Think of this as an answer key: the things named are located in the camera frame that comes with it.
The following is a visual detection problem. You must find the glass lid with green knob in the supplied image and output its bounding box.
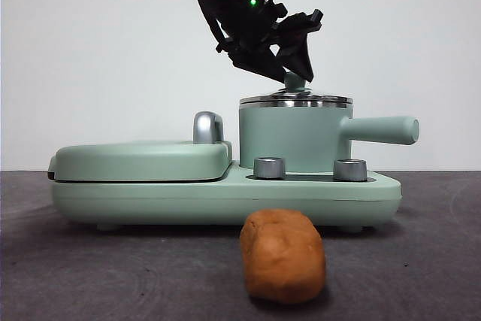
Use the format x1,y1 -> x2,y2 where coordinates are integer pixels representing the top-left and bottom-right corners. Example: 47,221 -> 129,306
239,72 -> 354,107

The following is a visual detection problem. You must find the brown potato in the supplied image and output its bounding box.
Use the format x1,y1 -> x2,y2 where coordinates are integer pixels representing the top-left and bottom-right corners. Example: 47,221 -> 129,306
239,207 -> 326,305

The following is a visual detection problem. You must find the mint green grill lid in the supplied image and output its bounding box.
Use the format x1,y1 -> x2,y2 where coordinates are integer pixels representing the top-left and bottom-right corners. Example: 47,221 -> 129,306
47,140 -> 234,183

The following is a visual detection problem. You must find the silver control knob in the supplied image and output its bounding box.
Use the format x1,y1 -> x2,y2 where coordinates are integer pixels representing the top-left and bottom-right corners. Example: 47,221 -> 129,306
253,156 -> 286,180
333,158 -> 368,182

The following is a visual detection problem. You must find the mint green breakfast machine base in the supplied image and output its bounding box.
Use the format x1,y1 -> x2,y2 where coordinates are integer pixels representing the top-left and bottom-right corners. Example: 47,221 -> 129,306
51,159 -> 402,232

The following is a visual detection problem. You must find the mint green pot with handle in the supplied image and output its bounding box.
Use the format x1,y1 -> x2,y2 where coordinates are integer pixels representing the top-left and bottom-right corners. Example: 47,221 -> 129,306
238,97 -> 420,171

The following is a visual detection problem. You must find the silver grill lid handle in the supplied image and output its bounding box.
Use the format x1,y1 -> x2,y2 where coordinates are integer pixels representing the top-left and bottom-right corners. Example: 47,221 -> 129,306
192,111 -> 225,145

